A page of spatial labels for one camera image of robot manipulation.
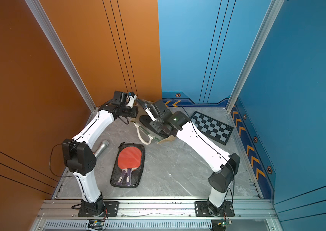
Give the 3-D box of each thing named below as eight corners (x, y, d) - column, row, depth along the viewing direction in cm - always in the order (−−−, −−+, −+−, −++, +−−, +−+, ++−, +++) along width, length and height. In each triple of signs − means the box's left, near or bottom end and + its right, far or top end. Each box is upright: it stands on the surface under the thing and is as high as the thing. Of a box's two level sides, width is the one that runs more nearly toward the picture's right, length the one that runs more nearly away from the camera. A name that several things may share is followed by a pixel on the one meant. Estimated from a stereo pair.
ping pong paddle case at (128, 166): (110, 187, 82) (108, 186, 80) (120, 145, 100) (118, 143, 97) (140, 187, 82) (139, 186, 80) (145, 145, 100) (144, 143, 97)
